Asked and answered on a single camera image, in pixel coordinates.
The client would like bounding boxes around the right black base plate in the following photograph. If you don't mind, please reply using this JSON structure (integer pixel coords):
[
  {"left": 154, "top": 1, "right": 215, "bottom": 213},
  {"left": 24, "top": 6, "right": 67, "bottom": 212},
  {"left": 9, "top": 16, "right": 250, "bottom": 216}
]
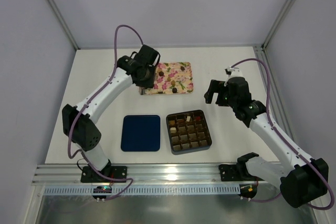
[{"left": 218, "top": 164, "right": 254, "bottom": 182}]

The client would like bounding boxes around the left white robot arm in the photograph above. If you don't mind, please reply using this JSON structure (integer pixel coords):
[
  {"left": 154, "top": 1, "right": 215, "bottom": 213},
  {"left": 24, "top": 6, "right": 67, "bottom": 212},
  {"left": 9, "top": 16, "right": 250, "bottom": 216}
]
[{"left": 61, "top": 45, "right": 161, "bottom": 172}]

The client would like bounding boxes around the white slotted cable duct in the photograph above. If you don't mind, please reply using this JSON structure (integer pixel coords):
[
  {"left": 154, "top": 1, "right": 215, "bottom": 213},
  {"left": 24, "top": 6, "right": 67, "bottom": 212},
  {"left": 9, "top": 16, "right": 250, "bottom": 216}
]
[{"left": 44, "top": 184, "right": 240, "bottom": 197}]

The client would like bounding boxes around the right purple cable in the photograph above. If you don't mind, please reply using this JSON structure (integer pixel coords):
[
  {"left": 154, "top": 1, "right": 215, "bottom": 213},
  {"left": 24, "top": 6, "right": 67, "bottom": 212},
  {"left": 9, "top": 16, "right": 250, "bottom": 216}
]
[{"left": 229, "top": 58, "right": 336, "bottom": 210}]

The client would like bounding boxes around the purple cable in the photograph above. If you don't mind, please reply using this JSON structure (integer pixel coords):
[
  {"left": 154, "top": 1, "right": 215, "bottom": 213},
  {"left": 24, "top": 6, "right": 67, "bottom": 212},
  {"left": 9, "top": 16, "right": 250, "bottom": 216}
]
[
  {"left": 67, "top": 24, "right": 144, "bottom": 200},
  {"left": 229, "top": 58, "right": 336, "bottom": 210}
]

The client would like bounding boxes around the right aluminium frame post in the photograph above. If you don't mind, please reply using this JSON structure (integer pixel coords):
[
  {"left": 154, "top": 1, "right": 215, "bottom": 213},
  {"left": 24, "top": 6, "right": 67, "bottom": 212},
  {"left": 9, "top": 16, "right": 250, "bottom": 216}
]
[{"left": 261, "top": 0, "right": 296, "bottom": 50}]

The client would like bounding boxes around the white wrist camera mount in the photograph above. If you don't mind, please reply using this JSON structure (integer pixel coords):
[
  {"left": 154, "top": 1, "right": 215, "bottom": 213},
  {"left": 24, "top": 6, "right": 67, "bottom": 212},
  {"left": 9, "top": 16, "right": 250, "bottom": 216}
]
[{"left": 225, "top": 67, "right": 243, "bottom": 81}]

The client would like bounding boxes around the dark chocolate box with dividers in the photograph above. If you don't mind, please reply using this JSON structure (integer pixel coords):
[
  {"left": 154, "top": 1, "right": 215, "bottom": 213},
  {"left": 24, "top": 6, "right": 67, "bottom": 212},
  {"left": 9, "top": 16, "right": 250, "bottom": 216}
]
[{"left": 166, "top": 110, "right": 212, "bottom": 155}]

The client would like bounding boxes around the floral rectangular tray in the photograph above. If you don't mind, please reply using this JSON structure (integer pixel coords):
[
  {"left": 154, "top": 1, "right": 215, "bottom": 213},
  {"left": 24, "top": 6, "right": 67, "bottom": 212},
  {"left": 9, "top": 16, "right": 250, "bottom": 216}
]
[{"left": 144, "top": 62, "right": 194, "bottom": 95}]

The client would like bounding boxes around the left aluminium frame post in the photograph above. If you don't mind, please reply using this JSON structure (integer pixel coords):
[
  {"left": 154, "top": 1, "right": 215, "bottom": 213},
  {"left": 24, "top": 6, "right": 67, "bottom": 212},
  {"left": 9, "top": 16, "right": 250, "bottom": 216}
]
[{"left": 46, "top": 0, "right": 80, "bottom": 50}]

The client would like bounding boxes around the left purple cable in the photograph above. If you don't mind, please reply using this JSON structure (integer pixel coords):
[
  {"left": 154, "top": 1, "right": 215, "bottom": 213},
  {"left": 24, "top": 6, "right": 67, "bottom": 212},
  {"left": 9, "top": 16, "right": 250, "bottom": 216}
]
[{"left": 67, "top": 24, "right": 144, "bottom": 200}]

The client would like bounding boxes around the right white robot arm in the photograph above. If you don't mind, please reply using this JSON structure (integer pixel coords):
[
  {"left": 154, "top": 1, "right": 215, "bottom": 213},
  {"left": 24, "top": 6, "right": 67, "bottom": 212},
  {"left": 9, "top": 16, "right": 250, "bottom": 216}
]
[{"left": 204, "top": 76, "right": 335, "bottom": 210}]

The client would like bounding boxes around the dark blue box lid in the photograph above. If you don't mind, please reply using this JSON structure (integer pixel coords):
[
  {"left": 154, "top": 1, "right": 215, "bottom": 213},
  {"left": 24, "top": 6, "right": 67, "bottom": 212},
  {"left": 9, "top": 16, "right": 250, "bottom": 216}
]
[{"left": 121, "top": 115, "right": 161, "bottom": 152}]

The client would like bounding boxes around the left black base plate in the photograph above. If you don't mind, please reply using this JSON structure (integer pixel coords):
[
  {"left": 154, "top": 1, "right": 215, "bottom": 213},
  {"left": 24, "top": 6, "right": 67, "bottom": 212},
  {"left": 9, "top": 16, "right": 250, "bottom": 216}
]
[{"left": 80, "top": 165, "right": 128, "bottom": 183}]

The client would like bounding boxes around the aluminium mounting rail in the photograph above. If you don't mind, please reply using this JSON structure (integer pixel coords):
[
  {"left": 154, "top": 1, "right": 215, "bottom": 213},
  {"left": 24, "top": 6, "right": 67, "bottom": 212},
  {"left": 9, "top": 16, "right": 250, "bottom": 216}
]
[{"left": 31, "top": 163, "right": 268, "bottom": 184}]

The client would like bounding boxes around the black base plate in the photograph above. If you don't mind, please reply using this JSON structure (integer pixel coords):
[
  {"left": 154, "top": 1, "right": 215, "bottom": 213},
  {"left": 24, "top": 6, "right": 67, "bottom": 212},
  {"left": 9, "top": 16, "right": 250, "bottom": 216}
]
[
  {"left": 80, "top": 165, "right": 128, "bottom": 183},
  {"left": 218, "top": 164, "right": 254, "bottom": 182}
]

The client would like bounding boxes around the aluminium frame post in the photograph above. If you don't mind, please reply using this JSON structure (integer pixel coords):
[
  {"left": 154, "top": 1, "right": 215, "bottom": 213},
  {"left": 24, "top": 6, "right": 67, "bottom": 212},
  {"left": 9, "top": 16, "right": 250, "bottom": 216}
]
[
  {"left": 46, "top": 0, "right": 80, "bottom": 50},
  {"left": 261, "top": 0, "right": 296, "bottom": 50}
]

